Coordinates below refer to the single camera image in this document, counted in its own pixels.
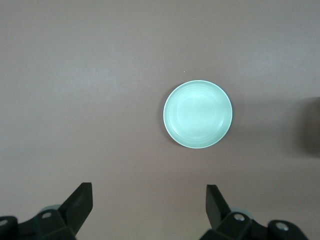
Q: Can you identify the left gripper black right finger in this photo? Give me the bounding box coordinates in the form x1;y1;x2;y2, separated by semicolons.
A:
199;184;307;240

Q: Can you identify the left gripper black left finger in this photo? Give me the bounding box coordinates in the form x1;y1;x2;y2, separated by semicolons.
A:
0;182;94;240

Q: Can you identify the mint green round plate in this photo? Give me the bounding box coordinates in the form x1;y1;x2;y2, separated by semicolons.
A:
162;79;234;149

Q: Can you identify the brown table cover cloth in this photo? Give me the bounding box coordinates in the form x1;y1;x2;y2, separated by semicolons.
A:
0;0;320;240

